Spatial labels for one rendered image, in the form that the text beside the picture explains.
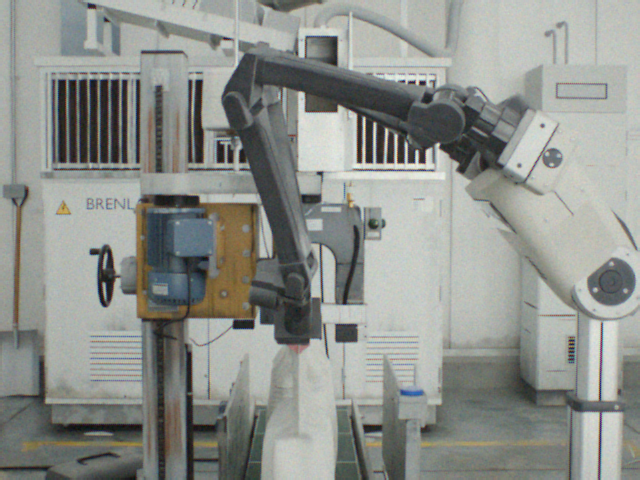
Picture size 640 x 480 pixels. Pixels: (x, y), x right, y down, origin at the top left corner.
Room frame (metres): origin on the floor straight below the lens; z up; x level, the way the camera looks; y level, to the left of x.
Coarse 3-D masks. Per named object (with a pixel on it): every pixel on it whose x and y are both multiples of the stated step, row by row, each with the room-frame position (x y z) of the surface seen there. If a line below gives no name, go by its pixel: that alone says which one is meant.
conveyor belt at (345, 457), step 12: (264, 408) 4.38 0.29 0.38; (336, 408) 4.38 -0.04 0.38; (264, 420) 4.15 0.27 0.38; (264, 432) 3.93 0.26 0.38; (348, 432) 3.95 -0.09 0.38; (348, 444) 3.76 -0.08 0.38; (252, 456) 3.58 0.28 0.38; (336, 456) 3.58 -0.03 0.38; (348, 456) 3.59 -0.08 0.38; (252, 468) 3.42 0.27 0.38; (336, 468) 3.43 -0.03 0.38; (348, 468) 3.43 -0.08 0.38
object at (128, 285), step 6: (126, 258) 2.71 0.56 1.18; (132, 258) 2.71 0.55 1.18; (120, 264) 2.70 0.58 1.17; (126, 264) 2.69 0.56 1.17; (132, 264) 2.69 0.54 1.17; (126, 270) 2.68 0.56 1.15; (132, 270) 2.68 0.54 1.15; (126, 276) 2.68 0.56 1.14; (132, 276) 2.68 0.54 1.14; (126, 282) 2.68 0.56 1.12; (132, 282) 2.68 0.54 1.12; (120, 288) 2.69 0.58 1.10; (126, 288) 2.68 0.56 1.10; (132, 288) 2.68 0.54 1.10; (126, 294) 2.71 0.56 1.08; (132, 294) 2.71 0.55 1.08
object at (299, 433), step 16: (304, 352) 2.25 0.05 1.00; (304, 368) 2.25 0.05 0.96; (304, 384) 2.25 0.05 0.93; (288, 400) 2.50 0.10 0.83; (304, 400) 2.25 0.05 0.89; (272, 416) 2.37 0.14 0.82; (288, 416) 2.31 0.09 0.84; (304, 416) 2.25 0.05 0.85; (320, 416) 2.33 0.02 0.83; (272, 432) 2.24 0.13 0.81; (288, 432) 2.17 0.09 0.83; (304, 432) 2.14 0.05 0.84; (320, 432) 2.23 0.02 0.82; (272, 448) 2.21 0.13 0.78; (288, 448) 2.18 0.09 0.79; (304, 448) 2.18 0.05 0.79; (320, 448) 2.18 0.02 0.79; (272, 464) 2.17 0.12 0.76; (288, 464) 2.16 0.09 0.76; (304, 464) 2.17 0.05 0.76; (320, 464) 2.17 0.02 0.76
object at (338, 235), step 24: (312, 216) 2.64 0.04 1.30; (336, 216) 2.65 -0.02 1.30; (360, 216) 2.65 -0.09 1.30; (312, 240) 2.64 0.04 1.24; (336, 240) 2.65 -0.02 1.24; (360, 240) 2.65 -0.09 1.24; (336, 264) 2.65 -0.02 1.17; (360, 264) 2.65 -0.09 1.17; (336, 288) 2.65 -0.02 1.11; (360, 288) 2.65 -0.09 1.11
